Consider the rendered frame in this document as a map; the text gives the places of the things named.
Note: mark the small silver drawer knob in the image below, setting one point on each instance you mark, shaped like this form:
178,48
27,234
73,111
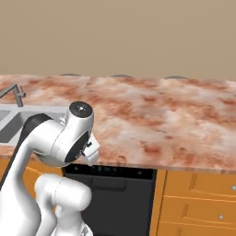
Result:
220,217
233,187

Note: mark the orange wooden cupboard door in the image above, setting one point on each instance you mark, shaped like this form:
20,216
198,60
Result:
30,176

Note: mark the grey metal tap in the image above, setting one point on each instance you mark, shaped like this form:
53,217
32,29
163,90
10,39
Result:
19,95

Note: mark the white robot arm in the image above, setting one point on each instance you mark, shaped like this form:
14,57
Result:
49,141

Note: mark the grey round stool seat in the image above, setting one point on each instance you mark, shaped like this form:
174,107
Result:
177,77
70,74
121,75

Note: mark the orange wooden drawer front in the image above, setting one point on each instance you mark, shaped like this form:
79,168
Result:
199,183
190,230
196,212

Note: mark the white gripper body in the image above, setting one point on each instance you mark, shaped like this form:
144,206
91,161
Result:
93,151

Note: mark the grey steel sink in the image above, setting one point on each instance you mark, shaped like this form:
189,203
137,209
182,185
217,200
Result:
14,123

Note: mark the black dishwasher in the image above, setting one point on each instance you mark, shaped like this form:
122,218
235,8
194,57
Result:
123,209

